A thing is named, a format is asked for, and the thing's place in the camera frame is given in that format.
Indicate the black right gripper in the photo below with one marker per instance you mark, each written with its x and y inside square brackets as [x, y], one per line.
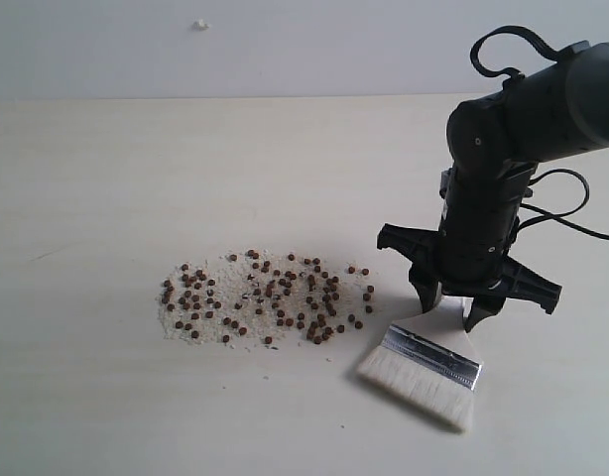
[468, 254]

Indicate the wooden paint brush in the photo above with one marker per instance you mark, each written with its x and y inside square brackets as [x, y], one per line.
[429, 362]

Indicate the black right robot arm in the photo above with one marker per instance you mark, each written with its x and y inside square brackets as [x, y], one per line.
[496, 143]

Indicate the pile of beans and rice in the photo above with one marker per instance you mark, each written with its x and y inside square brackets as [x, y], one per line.
[263, 296]

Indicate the small white wall plug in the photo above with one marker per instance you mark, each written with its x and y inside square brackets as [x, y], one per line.
[200, 25]

